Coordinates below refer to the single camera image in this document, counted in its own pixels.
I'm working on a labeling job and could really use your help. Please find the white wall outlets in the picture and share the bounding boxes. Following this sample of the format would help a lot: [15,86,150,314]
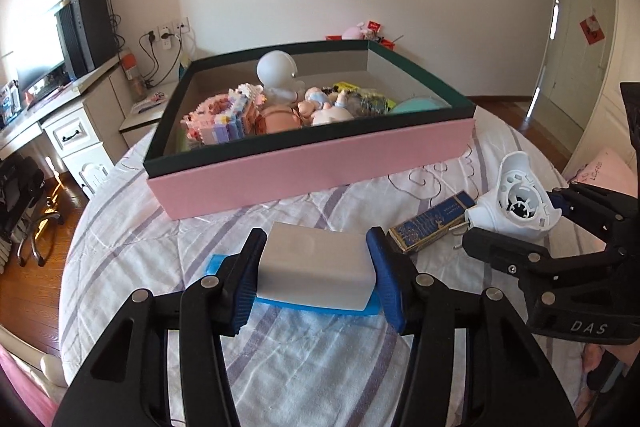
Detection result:
[145,18,191,45]

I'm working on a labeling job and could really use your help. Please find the pink building block house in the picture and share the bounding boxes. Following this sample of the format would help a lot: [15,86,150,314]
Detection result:
[181,84,266,148]

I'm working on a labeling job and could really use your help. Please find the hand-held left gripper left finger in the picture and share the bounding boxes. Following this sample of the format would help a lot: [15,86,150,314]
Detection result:
[52,228,268,427]

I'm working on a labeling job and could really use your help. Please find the blue gold patterned box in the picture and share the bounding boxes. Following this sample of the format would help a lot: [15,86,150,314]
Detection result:
[387,191,478,254]

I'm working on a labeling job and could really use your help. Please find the white desk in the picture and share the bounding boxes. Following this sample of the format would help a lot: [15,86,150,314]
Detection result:
[0,57,131,198]

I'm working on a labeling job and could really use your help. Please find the black power cables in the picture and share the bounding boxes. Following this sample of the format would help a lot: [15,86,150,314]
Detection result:
[137,32,181,90]

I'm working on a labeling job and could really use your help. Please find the white rectangular block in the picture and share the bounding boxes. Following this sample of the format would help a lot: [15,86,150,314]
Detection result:
[256,222,378,313]

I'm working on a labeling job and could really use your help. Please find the blue white box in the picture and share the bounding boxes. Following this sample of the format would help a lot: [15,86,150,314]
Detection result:
[0,79,23,128]

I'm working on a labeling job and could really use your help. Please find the black office chair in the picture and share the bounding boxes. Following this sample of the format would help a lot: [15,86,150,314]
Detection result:
[0,154,66,268]

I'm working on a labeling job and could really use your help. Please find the pink box with green rim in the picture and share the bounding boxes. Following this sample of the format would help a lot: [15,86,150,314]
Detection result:
[143,39,477,222]

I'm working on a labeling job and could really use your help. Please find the white side cabinet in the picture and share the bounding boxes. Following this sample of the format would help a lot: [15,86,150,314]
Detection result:
[120,79,181,152]

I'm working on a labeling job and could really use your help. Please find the doll figurine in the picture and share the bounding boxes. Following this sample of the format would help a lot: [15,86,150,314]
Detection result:
[257,86,358,136]

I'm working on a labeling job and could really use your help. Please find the bottle with orange cap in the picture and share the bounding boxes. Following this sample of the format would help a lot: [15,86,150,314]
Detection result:
[121,49,148,105]

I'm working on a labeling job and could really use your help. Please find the white round-headed figurine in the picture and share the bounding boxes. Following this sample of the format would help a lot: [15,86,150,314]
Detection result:
[256,49,307,102]

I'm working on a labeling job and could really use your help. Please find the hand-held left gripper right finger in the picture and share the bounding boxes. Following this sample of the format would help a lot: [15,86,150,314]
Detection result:
[366,227,576,427]

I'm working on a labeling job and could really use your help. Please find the blue flat plastic piece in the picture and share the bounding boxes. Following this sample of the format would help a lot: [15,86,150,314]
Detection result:
[206,252,383,319]

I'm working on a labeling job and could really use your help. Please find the red printed crate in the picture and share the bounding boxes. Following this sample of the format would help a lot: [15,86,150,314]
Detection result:
[326,34,396,45]

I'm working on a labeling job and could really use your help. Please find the person's right hand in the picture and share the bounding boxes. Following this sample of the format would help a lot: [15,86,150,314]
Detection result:
[582,342,640,393]

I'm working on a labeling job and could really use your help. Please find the black monitor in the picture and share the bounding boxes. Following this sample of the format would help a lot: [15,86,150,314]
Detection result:
[15,9,68,92]

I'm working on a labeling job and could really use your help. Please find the white door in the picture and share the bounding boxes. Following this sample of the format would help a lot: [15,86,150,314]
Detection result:
[530,0,626,158]

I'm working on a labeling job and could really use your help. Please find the black computer tower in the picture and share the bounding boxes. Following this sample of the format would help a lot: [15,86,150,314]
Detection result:
[55,0,118,80]

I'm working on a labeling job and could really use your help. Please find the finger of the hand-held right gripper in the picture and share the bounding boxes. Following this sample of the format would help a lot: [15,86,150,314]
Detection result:
[461,227,608,305]
[547,183,640,238]

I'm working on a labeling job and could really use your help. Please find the pink flat packet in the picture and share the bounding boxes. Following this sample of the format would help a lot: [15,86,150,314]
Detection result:
[132,92,168,114]

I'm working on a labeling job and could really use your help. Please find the red door decoration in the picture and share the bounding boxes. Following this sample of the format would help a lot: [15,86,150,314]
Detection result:
[579,14,607,45]

